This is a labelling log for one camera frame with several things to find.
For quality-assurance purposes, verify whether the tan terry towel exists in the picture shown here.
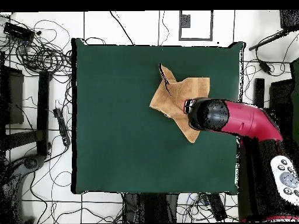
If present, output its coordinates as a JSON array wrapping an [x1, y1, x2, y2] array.
[[149, 63, 210, 144]]

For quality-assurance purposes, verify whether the dark flat panel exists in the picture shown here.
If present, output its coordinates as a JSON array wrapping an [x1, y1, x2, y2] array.
[[269, 79, 295, 113], [0, 66, 25, 125]]

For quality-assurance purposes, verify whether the black stand bar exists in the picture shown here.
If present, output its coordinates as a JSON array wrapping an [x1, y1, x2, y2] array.
[[36, 71, 51, 156], [253, 78, 265, 108]]

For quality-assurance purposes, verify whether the dark green table cloth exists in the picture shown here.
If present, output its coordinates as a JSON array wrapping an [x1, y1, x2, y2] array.
[[71, 37, 246, 195]]

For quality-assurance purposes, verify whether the black power adapter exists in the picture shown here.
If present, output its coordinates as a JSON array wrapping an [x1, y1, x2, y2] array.
[[258, 59, 273, 75]]

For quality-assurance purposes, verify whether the black rod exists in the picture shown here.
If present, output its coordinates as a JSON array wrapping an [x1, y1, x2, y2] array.
[[248, 27, 290, 51]]

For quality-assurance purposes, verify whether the black power strip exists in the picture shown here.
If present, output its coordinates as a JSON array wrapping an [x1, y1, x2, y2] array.
[[205, 193, 227, 222], [52, 107, 71, 147]]

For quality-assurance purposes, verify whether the black corner box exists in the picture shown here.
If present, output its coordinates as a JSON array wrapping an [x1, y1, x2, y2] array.
[[279, 9, 299, 31]]

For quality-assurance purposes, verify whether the black electronics box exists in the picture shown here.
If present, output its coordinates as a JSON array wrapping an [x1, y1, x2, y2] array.
[[3, 21, 36, 43]]

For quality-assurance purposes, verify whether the grey rounded base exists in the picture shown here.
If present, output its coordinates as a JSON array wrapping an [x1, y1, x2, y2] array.
[[0, 153, 45, 224]]

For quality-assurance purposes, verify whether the tangle of black cables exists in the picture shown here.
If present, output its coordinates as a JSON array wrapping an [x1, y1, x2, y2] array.
[[237, 59, 293, 103], [0, 13, 73, 78]]

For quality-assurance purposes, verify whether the grey square frame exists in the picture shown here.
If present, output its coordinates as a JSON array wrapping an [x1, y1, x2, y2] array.
[[178, 10, 214, 42]]

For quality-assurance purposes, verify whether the long black cable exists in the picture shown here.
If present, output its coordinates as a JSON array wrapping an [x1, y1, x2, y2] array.
[[109, 10, 135, 46]]

